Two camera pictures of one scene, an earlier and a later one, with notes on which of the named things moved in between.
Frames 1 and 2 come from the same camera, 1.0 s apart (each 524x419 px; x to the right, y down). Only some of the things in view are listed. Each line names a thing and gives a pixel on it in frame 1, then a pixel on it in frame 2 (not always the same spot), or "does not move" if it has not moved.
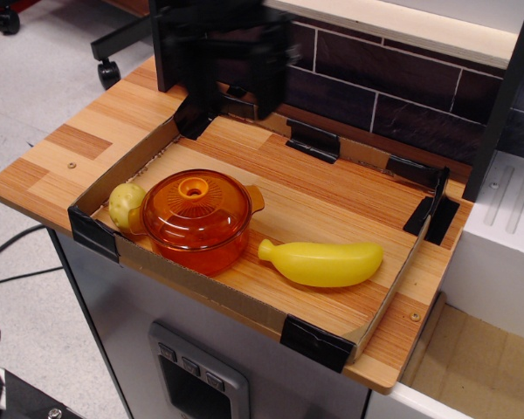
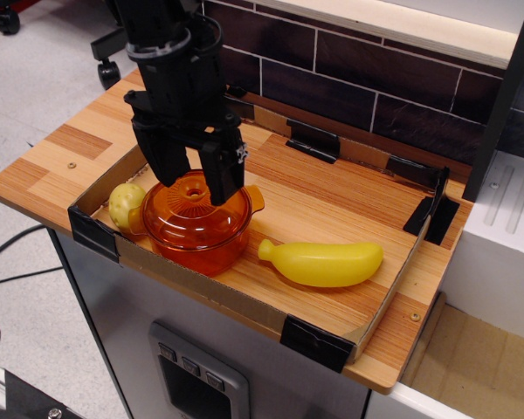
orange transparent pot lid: [196, 208] does not move
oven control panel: [196, 382] does not move
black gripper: [238, 49] to [185, 99]
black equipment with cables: [5, 395] does not move
